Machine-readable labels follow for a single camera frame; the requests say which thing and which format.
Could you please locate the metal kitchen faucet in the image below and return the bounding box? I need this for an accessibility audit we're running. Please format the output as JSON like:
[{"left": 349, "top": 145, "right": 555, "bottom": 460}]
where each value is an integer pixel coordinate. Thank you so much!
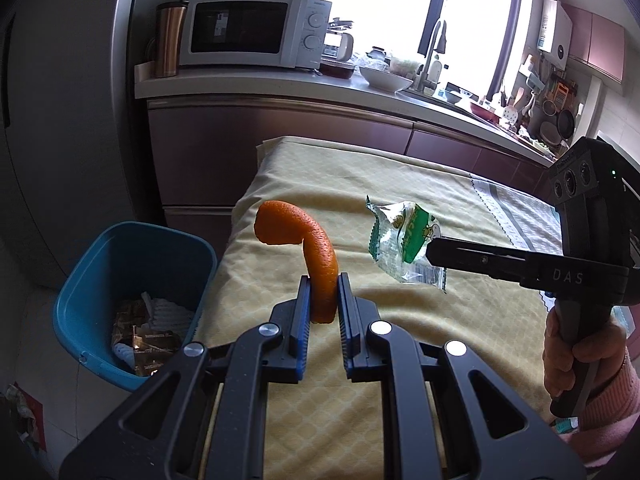
[{"left": 415, "top": 19, "right": 448, "bottom": 93}]

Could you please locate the white grey patterned cloth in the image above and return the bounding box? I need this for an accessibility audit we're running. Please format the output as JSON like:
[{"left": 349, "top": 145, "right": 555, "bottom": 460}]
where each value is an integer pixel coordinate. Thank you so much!
[{"left": 470, "top": 172, "right": 631, "bottom": 343}]

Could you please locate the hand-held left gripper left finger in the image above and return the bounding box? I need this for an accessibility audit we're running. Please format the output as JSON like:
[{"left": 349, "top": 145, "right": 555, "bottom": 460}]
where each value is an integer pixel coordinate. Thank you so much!
[{"left": 59, "top": 275, "right": 313, "bottom": 480}]

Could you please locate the blue trash bin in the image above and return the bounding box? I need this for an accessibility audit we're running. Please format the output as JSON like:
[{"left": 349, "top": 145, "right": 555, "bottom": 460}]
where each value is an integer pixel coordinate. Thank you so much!
[{"left": 52, "top": 221, "right": 217, "bottom": 393}]

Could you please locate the kitchen counter cabinet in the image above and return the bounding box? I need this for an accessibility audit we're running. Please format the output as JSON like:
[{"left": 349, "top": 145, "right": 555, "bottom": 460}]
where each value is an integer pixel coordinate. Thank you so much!
[{"left": 135, "top": 62, "right": 556, "bottom": 246}]

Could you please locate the orange peel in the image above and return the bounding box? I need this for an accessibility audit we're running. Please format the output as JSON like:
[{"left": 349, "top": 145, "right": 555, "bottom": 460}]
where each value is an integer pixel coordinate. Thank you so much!
[{"left": 254, "top": 201, "right": 337, "bottom": 323}]

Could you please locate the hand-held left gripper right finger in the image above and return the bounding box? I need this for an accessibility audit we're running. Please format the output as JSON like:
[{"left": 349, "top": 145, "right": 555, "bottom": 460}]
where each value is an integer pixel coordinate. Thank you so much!
[{"left": 337, "top": 272, "right": 586, "bottom": 480}]

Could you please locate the person's right hand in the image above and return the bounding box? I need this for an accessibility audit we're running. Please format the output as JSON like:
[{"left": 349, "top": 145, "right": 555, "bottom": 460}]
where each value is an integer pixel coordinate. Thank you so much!
[{"left": 544, "top": 310, "right": 628, "bottom": 401}]

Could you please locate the yellow checkered tablecloth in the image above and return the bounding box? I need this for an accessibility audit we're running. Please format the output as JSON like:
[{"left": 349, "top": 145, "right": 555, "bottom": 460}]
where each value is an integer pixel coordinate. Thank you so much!
[{"left": 192, "top": 135, "right": 566, "bottom": 480}]

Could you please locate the person's right forearm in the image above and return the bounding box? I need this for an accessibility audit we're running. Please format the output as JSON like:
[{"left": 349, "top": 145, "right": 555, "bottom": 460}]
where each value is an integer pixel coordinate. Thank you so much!
[{"left": 550, "top": 350, "right": 640, "bottom": 467}]

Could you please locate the grey refrigerator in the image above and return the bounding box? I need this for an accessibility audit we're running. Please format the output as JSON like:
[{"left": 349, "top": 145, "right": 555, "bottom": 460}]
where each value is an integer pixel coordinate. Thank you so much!
[{"left": 0, "top": 0, "right": 146, "bottom": 288}]

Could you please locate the pink wall cabinet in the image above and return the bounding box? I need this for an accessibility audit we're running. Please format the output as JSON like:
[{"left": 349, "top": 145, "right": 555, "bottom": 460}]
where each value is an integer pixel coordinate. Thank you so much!
[{"left": 565, "top": 2, "right": 626, "bottom": 83}]

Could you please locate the clear green snack wrapper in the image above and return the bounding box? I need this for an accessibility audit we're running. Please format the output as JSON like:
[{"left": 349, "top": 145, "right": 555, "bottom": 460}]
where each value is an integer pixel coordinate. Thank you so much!
[{"left": 366, "top": 196, "right": 447, "bottom": 293}]

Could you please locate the glass kettle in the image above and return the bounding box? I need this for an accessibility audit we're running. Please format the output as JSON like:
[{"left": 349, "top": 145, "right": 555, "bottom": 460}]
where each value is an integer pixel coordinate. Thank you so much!
[{"left": 322, "top": 30, "right": 356, "bottom": 63}]

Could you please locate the red food container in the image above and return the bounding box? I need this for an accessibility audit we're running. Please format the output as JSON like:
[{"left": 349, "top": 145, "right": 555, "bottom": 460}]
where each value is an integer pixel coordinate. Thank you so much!
[{"left": 320, "top": 60, "right": 357, "bottom": 80}]

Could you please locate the white ribbed paper towel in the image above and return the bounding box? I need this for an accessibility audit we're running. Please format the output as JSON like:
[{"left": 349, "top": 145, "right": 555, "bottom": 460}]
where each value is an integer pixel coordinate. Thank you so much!
[{"left": 140, "top": 290, "right": 197, "bottom": 332}]

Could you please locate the copper thermos mug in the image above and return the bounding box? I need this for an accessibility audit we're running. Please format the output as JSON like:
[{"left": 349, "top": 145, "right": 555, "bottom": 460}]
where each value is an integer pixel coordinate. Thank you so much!
[{"left": 155, "top": 1, "right": 190, "bottom": 79}]

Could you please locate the white water heater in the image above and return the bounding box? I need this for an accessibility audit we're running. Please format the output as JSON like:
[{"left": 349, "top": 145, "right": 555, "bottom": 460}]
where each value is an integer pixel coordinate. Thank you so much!
[{"left": 537, "top": 0, "right": 573, "bottom": 71}]

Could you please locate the large copper foil snack bag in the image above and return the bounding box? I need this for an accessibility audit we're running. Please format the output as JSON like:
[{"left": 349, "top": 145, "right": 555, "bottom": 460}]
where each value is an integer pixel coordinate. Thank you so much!
[{"left": 111, "top": 297, "right": 183, "bottom": 376}]

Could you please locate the kitchen window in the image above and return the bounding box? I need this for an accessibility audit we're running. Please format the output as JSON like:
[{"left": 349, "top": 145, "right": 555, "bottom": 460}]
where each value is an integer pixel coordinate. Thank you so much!
[{"left": 320, "top": 0, "right": 523, "bottom": 101}]

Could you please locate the white microwave oven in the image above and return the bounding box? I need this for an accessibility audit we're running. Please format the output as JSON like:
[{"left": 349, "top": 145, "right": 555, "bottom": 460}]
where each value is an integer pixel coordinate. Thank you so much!
[{"left": 179, "top": 0, "right": 333, "bottom": 70}]

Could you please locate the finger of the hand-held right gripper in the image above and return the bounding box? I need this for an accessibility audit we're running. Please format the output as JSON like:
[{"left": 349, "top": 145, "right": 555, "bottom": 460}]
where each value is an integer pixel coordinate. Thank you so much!
[{"left": 425, "top": 237, "right": 631, "bottom": 306}]

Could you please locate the red dish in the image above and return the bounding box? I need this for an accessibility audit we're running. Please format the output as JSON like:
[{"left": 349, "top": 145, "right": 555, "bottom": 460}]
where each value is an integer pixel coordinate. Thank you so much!
[{"left": 470, "top": 100, "right": 501, "bottom": 121}]

